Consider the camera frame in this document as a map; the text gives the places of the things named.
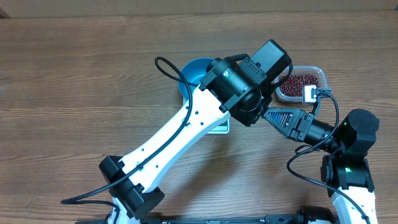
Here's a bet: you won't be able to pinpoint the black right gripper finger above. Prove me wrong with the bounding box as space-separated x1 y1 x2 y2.
270 119 292 138
264 107 302 122

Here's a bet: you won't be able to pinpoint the blue plastic scoop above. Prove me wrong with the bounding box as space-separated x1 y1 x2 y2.
270 112 290 126

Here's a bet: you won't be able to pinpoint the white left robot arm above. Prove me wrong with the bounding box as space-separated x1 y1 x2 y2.
99 40 292 223

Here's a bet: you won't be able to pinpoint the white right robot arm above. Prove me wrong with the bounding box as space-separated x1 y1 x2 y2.
264 108 379 223

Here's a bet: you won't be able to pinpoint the white digital kitchen scale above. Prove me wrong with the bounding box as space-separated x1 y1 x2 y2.
191 98 230 134

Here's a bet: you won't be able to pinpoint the blue metal bowl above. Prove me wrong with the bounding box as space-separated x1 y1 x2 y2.
178 58 213 105

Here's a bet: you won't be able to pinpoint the clear plastic bean container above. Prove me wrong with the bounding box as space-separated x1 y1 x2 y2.
276 65 328 103

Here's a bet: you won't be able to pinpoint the red adzuki beans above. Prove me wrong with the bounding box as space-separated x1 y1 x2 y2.
280 74 319 97

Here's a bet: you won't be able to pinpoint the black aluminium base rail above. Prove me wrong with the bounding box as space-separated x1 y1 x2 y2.
74 205 340 224

